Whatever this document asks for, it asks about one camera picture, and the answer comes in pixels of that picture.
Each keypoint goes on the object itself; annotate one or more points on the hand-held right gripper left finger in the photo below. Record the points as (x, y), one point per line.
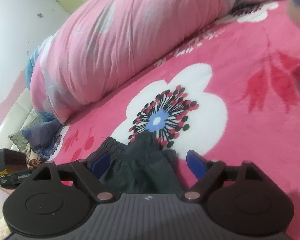
(100, 163)

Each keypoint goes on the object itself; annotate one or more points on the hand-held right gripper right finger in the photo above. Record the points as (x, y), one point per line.
(196, 163)

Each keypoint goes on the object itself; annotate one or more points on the dark grey pants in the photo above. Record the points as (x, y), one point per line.
(140, 165)

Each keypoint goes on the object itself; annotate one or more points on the grey floral cushion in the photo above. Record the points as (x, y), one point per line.
(18, 141)

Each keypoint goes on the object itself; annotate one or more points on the dark blue crumpled cloth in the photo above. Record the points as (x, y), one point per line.
(40, 135)

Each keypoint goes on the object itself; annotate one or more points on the white padded headboard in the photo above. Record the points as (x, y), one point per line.
(12, 120)

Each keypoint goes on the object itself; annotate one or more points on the pink floral blanket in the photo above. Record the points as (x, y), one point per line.
(240, 142)

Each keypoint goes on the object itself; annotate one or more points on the teal blue cloth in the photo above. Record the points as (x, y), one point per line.
(33, 60)

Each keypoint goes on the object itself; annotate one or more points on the pink floral quilt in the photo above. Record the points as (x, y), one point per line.
(115, 55)

